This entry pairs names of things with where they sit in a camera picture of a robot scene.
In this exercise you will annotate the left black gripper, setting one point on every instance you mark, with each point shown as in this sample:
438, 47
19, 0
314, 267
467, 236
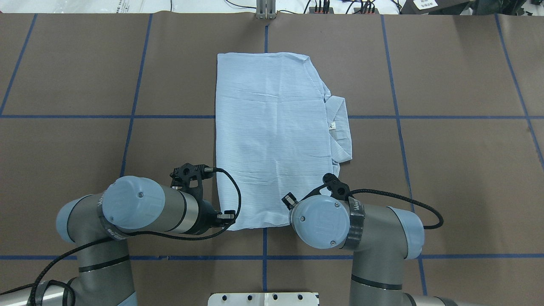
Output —
208, 218

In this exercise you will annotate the aluminium frame post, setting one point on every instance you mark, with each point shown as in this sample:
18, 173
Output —
266, 9

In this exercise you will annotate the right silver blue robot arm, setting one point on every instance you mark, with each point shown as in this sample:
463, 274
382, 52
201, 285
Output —
488, 251

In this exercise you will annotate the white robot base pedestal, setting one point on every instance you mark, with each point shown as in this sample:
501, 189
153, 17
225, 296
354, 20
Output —
265, 299

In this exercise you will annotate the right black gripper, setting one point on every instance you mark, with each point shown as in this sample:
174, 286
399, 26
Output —
290, 200

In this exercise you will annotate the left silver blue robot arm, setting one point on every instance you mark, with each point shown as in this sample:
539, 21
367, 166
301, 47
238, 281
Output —
97, 272

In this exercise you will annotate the light blue button-up shirt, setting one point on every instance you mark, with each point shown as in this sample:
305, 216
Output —
279, 130

